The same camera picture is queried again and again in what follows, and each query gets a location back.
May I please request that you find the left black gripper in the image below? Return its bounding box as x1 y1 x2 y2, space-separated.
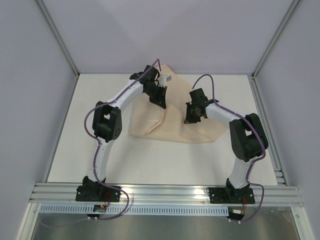
145 84 168 109

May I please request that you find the slotted cable duct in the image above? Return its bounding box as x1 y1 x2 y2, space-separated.
39 204 229 217

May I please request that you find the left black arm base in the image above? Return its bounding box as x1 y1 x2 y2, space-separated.
75 185 121 203

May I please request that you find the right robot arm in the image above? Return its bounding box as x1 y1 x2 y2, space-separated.
184 88 269 203

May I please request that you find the right aluminium frame post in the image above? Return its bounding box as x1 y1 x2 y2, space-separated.
251 0 303 80

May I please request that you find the left aluminium frame post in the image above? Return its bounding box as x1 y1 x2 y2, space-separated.
34 0 80 80

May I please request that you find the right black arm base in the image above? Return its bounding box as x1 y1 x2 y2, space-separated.
206 186 256 205

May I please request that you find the beige cloth mat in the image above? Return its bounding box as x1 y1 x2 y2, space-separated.
129 64 227 144

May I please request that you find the aluminium frame post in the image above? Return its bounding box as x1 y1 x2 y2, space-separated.
251 0 303 80
34 0 80 80

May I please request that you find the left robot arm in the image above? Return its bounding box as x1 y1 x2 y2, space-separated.
82 65 172 201

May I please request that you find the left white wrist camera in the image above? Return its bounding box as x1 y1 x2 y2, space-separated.
157 74 172 88

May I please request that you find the aluminium mounting rail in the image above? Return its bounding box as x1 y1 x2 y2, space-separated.
29 182 304 207

